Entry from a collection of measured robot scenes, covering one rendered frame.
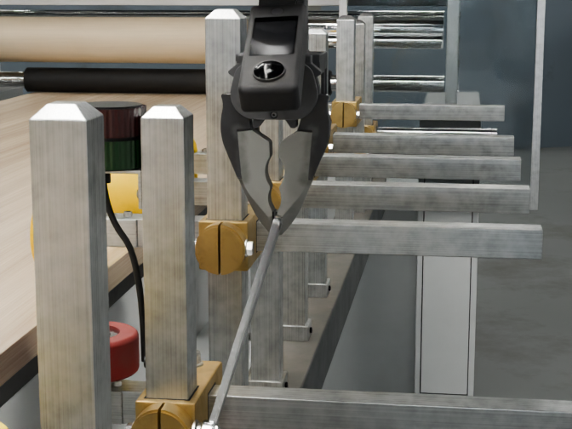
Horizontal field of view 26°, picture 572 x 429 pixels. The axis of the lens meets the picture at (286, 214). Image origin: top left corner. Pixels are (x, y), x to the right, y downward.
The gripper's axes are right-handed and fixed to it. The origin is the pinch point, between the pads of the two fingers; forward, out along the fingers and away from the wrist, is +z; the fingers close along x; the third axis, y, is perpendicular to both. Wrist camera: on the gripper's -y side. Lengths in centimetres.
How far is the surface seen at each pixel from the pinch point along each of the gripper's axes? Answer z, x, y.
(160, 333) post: 8.0, 8.3, -7.2
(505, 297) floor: 101, -33, 372
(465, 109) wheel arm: 5, -16, 147
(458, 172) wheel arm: 6, -15, 72
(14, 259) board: 10.5, 33.5, 27.7
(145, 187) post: -3.8, 9.2, -7.2
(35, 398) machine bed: 22.8, 27.8, 17.1
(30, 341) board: 11.5, 22.0, 0.5
